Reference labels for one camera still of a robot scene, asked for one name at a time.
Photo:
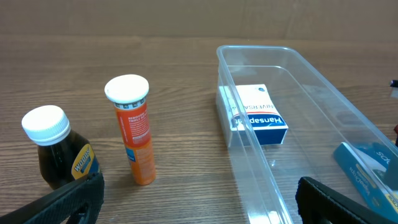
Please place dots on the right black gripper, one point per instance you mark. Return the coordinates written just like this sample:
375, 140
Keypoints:
394, 89

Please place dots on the dark syrup bottle white cap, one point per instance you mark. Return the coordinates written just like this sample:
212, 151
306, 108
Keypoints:
64, 155

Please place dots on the blue yellow lozenge box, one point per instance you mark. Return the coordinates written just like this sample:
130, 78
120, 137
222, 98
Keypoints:
366, 166

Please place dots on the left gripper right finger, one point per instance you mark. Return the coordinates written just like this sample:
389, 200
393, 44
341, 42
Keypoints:
319, 204

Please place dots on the clear plastic container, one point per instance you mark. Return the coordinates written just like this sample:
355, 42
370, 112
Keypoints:
319, 118

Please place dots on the red white medicine box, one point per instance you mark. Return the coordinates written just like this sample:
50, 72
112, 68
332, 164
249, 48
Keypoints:
396, 132

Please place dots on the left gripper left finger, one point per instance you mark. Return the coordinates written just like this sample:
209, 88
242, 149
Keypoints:
79, 201

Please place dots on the white blue plaster box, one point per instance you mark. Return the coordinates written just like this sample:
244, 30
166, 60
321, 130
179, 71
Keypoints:
267, 123

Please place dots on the orange tablet tube white cap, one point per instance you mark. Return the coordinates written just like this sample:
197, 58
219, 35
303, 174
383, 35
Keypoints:
128, 94

